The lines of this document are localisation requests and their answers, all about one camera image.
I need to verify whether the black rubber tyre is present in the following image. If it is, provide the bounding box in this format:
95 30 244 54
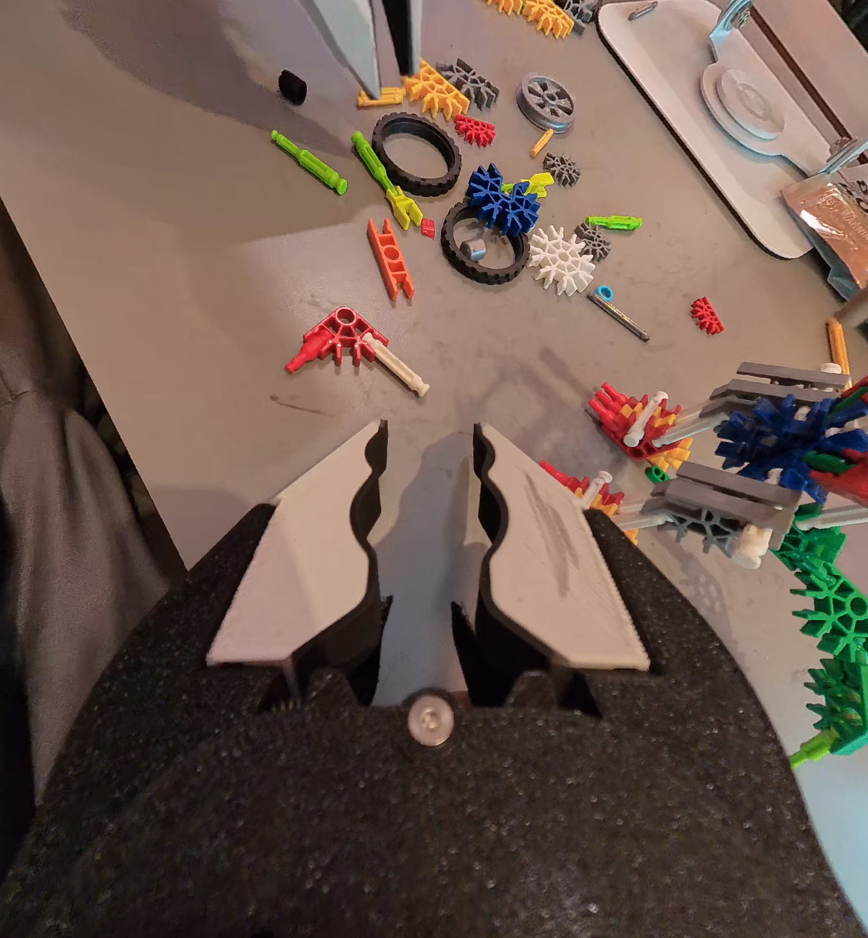
440 201 532 287
371 110 463 198

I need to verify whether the thin dark grey rod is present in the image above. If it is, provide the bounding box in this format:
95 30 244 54
587 291 652 344

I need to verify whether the white snowflake connector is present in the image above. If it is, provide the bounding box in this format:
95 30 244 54
527 225 598 298

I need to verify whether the long orange rod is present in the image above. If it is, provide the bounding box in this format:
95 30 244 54
825 318 854 385

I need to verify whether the orange ladder piece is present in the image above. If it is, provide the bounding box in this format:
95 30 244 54
365 217 416 303

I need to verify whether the grey spoked wheel hub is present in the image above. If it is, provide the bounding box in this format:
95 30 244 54
515 71 578 135

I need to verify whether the printed toy packaging bag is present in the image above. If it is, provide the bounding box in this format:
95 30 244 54
780 156 868 327

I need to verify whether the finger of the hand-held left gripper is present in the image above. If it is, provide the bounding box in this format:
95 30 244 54
382 0 425 78
305 0 383 101

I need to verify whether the colourful construction toy model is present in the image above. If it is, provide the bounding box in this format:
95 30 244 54
538 350 868 770

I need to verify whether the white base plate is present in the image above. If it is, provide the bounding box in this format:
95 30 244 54
597 0 839 260

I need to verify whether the yellow clip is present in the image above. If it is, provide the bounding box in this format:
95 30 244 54
385 185 425 232

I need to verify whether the dark grey snowflake connector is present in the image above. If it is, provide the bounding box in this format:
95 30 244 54
437 57 501 111

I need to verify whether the red corner connector assembly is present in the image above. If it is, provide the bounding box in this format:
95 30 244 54
284 307 432 399

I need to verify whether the blue snowflake connector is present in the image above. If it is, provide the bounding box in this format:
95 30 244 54
465 162 542 237

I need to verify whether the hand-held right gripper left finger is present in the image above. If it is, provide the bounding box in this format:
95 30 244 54
207 421 393 679

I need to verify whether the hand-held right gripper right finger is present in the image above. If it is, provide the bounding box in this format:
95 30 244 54
472 422 652 679

